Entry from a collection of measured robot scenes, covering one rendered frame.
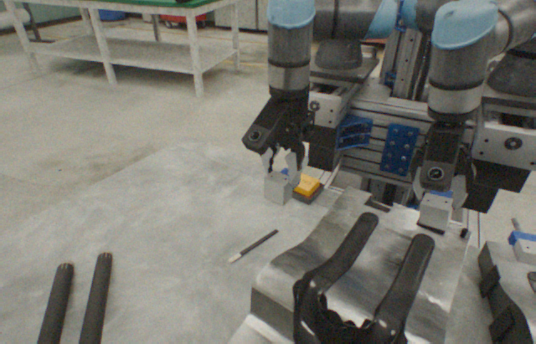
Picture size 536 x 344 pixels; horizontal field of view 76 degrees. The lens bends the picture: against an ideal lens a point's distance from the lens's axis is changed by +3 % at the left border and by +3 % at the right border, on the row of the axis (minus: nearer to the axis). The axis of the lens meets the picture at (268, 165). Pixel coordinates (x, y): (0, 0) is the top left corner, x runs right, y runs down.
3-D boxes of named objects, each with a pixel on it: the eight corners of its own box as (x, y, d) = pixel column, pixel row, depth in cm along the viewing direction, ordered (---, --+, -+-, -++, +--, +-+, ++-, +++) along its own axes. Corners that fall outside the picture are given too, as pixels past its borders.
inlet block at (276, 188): (295, 170, 82) (296, 151, 79) (312, 177, 80) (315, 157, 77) (264, 197, 73) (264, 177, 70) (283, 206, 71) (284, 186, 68)
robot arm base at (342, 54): (323, 53, 119) (326, 23, 113) (367, 59, 113) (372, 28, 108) (307, 65, 108) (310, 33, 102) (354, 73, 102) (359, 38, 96)
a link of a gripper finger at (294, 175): (316, 178, 72) (310, 139, 68) (302, 192, 68) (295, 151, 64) (303, 177, 74) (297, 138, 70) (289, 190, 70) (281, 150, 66)
